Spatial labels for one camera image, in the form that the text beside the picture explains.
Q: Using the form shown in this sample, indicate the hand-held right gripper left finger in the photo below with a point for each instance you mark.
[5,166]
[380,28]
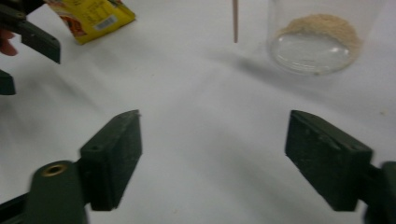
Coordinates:
[109,161]

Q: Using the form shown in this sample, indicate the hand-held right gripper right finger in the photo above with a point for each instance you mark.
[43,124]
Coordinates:
[327,161]

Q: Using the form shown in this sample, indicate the yellow spouted pouch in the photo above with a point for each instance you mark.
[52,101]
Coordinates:
[93,18]

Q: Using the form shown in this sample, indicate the clear glass jar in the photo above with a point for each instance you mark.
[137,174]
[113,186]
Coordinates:
[311,59]

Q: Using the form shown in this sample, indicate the white table sheet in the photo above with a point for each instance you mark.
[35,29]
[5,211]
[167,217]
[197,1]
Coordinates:
[202,93]

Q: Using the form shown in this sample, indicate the beige powder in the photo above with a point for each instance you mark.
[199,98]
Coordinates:
[323,26]

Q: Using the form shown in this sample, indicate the thin wooden stick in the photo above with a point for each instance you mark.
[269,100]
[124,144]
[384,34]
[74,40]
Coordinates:
[235,21]

